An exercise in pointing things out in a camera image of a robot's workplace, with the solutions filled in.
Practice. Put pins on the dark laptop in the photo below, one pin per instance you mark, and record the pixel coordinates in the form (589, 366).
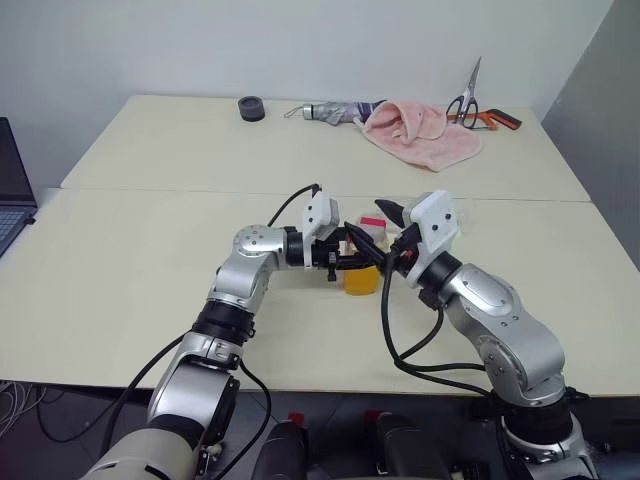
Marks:
(12, 200)

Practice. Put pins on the pink towel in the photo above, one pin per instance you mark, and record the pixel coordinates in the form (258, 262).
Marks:
(425, 137)

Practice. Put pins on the black round ribbed lid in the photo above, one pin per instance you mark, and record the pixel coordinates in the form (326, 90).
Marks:
(251, 108)

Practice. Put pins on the clear bottle of orange juice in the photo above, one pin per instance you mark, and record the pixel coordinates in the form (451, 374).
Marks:
(361, 282)

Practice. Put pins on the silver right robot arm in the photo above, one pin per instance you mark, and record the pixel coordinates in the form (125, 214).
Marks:
(500, 320)

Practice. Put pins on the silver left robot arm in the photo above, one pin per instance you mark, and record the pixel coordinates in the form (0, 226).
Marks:
(250, 280)

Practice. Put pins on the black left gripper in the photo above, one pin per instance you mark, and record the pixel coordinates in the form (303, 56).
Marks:
(334, 257)

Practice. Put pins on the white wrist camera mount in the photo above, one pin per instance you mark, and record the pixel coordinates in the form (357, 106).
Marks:
(320, 220)
(435, 225)

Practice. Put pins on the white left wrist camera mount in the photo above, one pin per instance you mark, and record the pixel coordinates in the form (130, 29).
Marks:
(320, 220)

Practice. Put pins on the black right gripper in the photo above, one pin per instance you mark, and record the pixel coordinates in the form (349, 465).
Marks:
(406, 247)

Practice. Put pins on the grey folded umbrella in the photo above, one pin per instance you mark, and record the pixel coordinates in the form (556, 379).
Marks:
(332, 111)

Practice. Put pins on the orange and black hand tool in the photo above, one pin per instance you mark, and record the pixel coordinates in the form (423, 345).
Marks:
(500, 119)

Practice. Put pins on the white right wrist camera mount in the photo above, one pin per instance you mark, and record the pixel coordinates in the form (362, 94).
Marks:
(435, 225)

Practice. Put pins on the dark rounded shape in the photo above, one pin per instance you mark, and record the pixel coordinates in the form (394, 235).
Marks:
(282, 450)
(410, 450)

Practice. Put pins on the small red block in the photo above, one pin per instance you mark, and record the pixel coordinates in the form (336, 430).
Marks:
(297, 417)

